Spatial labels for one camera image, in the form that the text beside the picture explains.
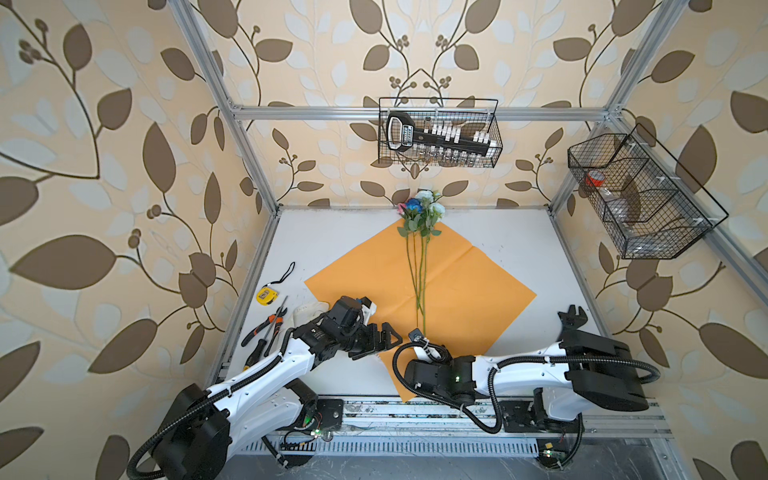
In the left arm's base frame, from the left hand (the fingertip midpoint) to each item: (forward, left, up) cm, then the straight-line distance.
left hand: (394, 344), depth 78 cm
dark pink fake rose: (+54, -1, -3) cm, 54 cm away
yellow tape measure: (+17, +42, -9) cm, 47 cm away
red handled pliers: (+10, +37, -8) cm, 39 cm away
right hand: (-3, -8, -7) cm, 11 cm away
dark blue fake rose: (+53, -5, -1) cm, 53 cm away
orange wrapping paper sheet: (+23, -14, -9) cm, 29 cm away
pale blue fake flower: (+54, -14, -5) cm, 56 cm away
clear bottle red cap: (+44, -59, +20) cm, 77 cm away
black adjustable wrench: (+11, -53, -7) cm, 55 cm away
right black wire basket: (+28, -63, +26) cm, 73 cm away
